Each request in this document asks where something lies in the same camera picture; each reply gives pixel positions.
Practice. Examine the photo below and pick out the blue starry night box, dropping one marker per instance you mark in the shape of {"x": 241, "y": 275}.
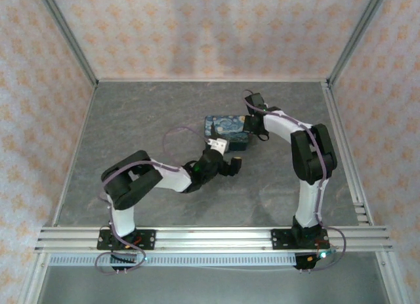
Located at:
{"x": 226, "y": 126}

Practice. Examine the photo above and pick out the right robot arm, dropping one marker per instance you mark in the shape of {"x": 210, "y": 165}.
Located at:
{"x": 308, "y": 202}

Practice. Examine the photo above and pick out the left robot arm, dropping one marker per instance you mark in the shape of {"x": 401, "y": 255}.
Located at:
{"x": 123, "y": 218}

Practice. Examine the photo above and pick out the thin metal edge strip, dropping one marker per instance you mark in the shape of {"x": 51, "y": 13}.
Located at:
{"x": 213, "y": 79}
{"x": 73, "y": 156}

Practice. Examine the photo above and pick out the wide aluminium frame rail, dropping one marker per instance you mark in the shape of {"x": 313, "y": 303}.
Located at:
{"x": 213, "y": 240}

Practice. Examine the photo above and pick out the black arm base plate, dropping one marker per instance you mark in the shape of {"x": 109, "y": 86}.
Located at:
{"x": 280, "y": 240}
{"x": 147, "y": 240}

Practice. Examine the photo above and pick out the aluminium side frame rail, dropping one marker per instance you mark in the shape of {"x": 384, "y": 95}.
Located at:
{"x": 348, "y": 153}

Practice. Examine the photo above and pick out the aluminium frame corner post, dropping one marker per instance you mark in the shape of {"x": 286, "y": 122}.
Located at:
{"x": 356, "y": 38}
{"x": 70, "y": 41}

